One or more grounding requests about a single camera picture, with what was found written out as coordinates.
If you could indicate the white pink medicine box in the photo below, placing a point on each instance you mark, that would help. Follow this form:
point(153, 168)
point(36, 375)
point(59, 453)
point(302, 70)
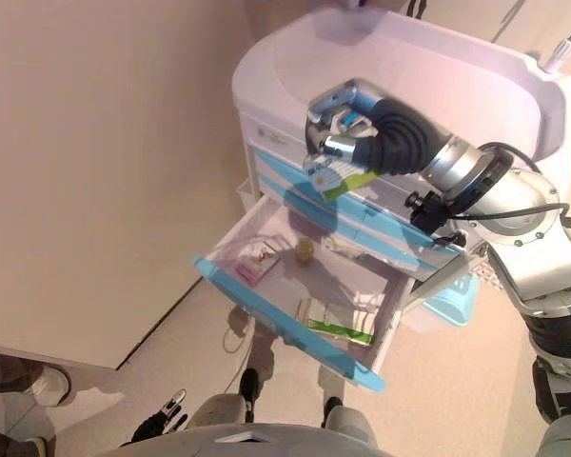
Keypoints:
point(259, 262)

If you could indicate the person in brown trousers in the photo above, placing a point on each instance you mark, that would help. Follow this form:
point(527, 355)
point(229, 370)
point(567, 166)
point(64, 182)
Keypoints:
point(43, 385)

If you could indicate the black cart key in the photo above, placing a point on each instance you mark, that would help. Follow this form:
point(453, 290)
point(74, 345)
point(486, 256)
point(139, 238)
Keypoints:
point(452, 238)

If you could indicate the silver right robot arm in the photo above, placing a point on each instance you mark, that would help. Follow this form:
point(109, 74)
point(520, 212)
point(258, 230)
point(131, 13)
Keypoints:
point(533, 238)

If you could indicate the metal infusion pole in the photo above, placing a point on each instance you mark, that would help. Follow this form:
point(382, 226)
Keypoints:
point(559, 50)

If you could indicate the clear cart side box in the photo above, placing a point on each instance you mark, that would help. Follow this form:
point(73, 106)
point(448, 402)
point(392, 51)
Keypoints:
point(246, 195)

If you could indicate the grey robot torso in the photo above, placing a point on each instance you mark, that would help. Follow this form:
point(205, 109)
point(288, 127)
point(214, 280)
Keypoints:
point(247, 443)

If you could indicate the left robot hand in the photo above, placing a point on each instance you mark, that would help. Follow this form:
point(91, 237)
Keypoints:
point(164, 419)

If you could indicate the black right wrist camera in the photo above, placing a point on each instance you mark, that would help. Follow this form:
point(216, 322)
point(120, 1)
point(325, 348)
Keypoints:
point(426, 212)

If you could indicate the white medical cart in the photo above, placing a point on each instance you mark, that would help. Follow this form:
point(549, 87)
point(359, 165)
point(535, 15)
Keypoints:
point(285, 71)

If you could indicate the small yellow jar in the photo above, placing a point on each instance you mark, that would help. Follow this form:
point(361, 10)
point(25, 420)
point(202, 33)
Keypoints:
point(304, 250)

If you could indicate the light blue waste bin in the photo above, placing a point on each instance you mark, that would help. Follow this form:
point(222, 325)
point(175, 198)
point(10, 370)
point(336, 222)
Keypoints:
point(452, 302)

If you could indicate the blue-fronted cart drawer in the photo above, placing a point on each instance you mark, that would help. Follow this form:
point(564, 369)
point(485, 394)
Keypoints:
point(285, 323)

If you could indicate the silver left robot leg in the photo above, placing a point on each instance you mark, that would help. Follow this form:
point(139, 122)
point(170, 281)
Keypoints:
point(219, 411)

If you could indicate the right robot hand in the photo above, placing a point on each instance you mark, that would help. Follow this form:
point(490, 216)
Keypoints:
point(399, 138)

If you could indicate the white green medicine box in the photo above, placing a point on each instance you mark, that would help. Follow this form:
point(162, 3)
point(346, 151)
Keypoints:
point(342, 326)

